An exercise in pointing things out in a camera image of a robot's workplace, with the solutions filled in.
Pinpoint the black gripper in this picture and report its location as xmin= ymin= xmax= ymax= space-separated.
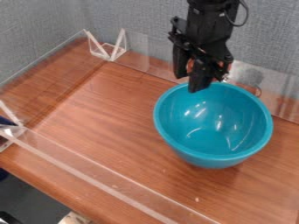
xmin=168 ymin=0 xmax=236 ymax=93

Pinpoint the red toy mushroom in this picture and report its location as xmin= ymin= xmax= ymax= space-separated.
xmin=187 ymin=59 xmax=216 ymax=81

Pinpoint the blue plastic bowl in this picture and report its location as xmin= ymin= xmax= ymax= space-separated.
xmin=153 ymin=83 xmax=273 ymax=169

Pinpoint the clear acrylic back barrier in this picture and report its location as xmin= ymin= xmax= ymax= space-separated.
xmin=114 ymin=30 xmax=299 ymax=124

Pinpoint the clear acrylic barrier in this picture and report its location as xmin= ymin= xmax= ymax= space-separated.
xmin=114 ymin=30 xmax=299 ymax=124
xmin=0 ymin=122 xmax=220 ymax=224

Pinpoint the clear acrylic front barrier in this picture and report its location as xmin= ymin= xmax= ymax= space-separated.
xmin=0 ymin=122 xmax=220 ymax=224

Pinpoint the black cable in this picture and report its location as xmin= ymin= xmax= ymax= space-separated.
xmin=224 ymin=0 xmax=249 ymax=27

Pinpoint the clear acrylic corner bracket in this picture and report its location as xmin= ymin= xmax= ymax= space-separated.
xmin=84 ymin=29 xmax=126 ymax=61

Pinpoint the clear acrylic left bracket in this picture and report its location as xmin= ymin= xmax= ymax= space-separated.
xmin=0 ymin=100 xmax=25 ymax=152

